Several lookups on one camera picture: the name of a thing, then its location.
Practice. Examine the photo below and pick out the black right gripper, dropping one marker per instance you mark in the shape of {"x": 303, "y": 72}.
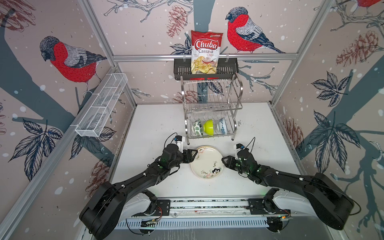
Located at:
{"x": 229, "y": 160}

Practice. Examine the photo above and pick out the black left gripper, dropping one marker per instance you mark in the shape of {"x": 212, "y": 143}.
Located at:
{"x": 190, "y": 158}

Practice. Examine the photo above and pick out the white floral plate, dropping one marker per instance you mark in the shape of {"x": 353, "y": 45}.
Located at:
{"x": 207, "y": 163}

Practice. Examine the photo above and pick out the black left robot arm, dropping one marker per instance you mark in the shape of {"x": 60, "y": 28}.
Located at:
{"x": 101, "y": 214}

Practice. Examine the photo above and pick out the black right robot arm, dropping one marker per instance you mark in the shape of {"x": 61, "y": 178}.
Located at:
{"x": 331, "y": 205}

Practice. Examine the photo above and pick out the silver two-tier dish rack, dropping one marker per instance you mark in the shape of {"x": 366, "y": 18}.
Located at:
{"x": 211, "y": 100}

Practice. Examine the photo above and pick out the green leaf pattern bowl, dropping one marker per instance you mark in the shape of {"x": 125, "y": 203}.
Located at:
{"x": 197, "y": 128}

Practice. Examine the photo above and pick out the lime green bowl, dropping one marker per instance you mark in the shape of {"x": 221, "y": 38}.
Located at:
{"x": 208, "y": 127}

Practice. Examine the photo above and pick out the blue floral white bowl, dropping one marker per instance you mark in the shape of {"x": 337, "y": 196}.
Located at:
{"x": 221, "y": 127}

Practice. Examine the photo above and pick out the Chuba cassava chips bag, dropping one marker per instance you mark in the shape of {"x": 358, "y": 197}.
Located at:
{"x": 205, "y": 52}

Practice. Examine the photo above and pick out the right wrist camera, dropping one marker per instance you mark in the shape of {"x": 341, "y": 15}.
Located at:
{"x": 238, "y": 147}

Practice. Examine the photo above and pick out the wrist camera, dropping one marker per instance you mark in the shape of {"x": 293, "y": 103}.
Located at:
{"x": 238, "y": 147}
{"x": 179, "y": 140}

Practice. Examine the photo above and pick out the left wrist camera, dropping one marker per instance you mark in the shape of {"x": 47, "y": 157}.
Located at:
{"x": 179, "y": 140}

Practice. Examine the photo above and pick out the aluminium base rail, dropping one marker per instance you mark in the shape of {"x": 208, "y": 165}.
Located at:
{"x": 209, "y": 213}

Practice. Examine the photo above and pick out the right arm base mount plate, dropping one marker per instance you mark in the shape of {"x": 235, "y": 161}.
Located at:
{"x": 265, "y": 207}

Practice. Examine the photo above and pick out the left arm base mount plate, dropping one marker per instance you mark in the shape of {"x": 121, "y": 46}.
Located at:
{"x": 158, "y": 208}

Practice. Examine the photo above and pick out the black wall basket shelf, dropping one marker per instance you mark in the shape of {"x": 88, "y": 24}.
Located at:
{"x": 225, "y": 70}

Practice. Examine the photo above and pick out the white wire wall basket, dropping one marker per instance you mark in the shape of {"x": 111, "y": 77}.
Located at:
{"x": 98, "y": 114}

